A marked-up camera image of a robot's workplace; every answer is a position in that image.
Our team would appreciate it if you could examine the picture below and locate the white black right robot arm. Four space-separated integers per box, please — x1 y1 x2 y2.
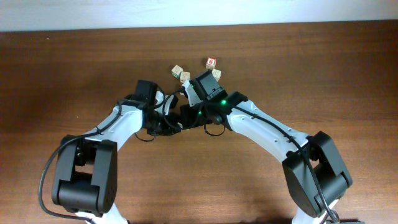
182 71 353 223

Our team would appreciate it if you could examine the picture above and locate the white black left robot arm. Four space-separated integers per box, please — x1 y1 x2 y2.
47 80 178 223

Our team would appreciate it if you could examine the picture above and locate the wooden block red I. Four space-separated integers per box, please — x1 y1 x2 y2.
211 69 221 81

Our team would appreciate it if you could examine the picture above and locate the wooden block yellow letter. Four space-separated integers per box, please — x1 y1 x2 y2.
180 71 191 83

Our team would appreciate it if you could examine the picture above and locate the wooden block red 6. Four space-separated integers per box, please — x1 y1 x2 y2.
206 57 216 70

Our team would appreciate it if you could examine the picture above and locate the wooden block far plain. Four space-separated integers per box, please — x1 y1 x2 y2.
171 65 183 78

